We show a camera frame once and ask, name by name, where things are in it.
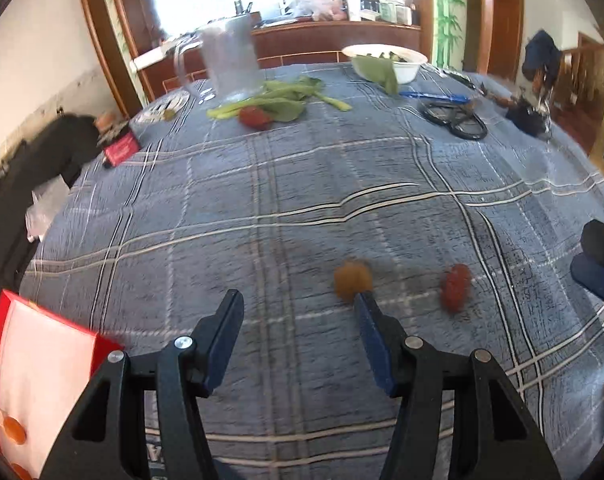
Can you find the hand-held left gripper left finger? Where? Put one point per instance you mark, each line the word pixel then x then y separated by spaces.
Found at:
pixel 222 345

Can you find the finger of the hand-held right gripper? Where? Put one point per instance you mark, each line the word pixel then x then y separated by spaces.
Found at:
pixel 599 280

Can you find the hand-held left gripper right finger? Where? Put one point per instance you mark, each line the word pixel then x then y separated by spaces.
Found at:
pixel 374 345

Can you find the brown round fruit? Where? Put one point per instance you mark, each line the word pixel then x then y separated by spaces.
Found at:
pixel 352 277

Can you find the small red fruit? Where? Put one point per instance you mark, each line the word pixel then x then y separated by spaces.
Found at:
pixel 456 286

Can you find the red tray with white inside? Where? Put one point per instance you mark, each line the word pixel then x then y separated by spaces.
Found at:
pixel 42 375

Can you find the blue plaid tablecloth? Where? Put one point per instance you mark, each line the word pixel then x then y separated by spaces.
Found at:
pixel 282 185

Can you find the small black object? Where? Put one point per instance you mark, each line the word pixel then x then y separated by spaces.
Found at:
pixel 526 115

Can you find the wooden stair railing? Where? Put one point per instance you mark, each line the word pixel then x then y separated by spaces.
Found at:
pixel 589 85

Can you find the pink box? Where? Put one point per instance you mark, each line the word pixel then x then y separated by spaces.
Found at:
pixel 119 147

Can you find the clear plastic bag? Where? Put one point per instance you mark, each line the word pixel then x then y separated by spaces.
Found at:
pixel 44 207

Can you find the red tomato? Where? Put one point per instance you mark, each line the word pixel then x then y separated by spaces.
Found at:
pixel 254 116

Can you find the dark blue jacket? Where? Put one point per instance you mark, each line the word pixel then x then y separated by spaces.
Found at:
pixel 541 55

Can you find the blue pen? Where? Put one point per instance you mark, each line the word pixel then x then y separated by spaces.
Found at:
pixel 434 96

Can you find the patterned plate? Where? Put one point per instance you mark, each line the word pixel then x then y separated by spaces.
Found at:
pixel 162 105

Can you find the small white wrapper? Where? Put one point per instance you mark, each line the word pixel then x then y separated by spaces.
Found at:
pixel 208 95

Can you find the green leafy vegetable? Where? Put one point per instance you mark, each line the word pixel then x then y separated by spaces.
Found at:
pixel 282 100

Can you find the black sofa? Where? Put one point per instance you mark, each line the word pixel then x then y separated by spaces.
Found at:
pixel 27 180

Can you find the brown wooden door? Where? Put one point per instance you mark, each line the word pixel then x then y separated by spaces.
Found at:
pixel 504 25

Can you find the large green leaf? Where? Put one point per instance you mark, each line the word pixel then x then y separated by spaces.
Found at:
pixel 379 72

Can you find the white bowl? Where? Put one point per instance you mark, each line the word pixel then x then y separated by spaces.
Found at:
pixel 409 67

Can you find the clear plastic pitcher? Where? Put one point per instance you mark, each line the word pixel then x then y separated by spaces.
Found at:
pixel 232 65

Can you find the brown wooden cabinet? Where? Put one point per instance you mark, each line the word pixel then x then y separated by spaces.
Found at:
pixel 332 42

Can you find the white bottle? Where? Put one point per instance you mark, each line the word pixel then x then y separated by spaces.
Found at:
pixel 354 2

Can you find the green bamboo wall strip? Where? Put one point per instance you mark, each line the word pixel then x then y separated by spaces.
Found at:
pixel 449 10

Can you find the brown wooden window frame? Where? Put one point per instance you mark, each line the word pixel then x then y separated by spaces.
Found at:
pixel 112 35

